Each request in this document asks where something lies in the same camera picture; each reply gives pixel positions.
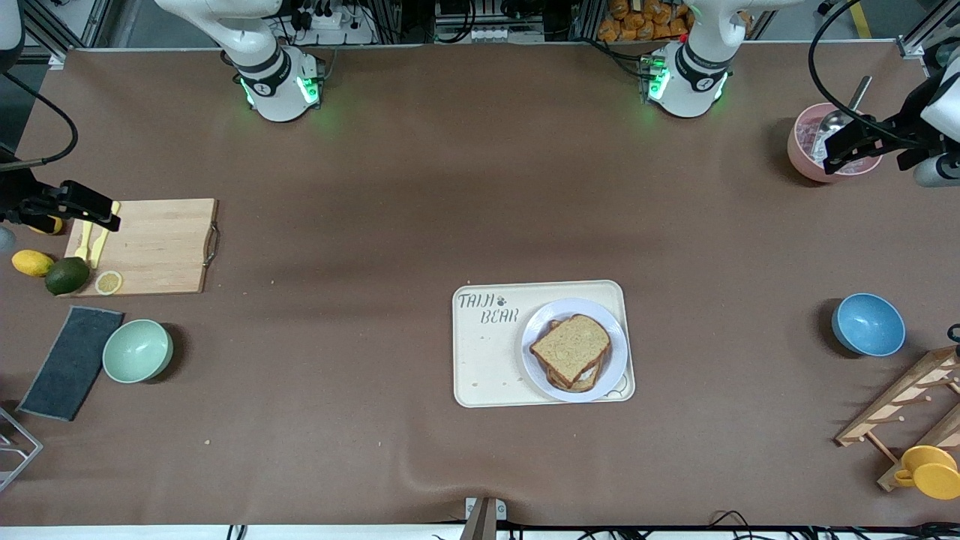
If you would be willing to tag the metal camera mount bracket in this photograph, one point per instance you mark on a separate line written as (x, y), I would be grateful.
(481, 517)

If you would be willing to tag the metal scoop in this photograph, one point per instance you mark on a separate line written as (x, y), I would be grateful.
(851, 101)

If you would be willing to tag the yellow plastic fork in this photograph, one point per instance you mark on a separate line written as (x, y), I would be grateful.
(84, 244)

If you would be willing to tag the yellow cup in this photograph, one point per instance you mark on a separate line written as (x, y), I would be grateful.
(934, 474)

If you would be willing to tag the blue bowl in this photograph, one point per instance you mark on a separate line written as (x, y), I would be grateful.
(868, 325)

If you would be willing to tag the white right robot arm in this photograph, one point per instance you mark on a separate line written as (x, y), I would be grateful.
(274, 94)

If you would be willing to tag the lemon slice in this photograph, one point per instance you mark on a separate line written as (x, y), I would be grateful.
(109, 283)

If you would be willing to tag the white power strip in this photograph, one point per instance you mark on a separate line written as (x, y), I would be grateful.
(330, 24)

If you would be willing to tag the aluminium frame post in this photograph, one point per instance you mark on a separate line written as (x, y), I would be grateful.
(926, 30)
(67, 34)

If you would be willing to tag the lavender round plate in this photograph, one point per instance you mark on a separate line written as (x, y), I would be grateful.
(611, 375)

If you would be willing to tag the wooden peg rack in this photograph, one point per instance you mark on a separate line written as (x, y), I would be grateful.
(896, 401)

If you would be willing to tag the wooden cutting board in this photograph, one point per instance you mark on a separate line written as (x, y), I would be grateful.
(157, 247)

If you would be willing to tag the yellow lemon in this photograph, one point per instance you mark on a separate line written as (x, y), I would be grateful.
(32, 263)
(52, 226)

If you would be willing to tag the cream bear print tray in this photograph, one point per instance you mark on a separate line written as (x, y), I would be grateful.
(487, 360)

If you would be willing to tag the green avocado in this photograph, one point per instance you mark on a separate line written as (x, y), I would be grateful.
(67, 276)

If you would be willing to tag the yellow plastic knife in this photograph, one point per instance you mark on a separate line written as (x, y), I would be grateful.
(97, 247)

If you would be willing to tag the orange snack packs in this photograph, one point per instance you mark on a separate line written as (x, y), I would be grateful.
(637, 19)

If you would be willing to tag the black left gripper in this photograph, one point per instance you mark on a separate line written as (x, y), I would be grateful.
(902, 128)

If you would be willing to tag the toast with fried egg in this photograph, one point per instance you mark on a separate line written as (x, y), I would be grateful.
(577, 386)

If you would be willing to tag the fried egg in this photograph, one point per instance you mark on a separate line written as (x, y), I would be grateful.
(592, 371)

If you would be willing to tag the dark grey cloth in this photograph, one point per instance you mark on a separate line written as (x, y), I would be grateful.
(69, 364)

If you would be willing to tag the pink bowl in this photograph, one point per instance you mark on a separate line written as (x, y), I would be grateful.
(796, 150)

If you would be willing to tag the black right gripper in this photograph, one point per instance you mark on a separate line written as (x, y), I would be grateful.
(16, 196)

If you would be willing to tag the plain brown bread slice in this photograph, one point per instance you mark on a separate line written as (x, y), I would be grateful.
(570, 346)

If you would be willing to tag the mint green bowl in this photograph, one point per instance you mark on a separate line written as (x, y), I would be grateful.
(136, 351)

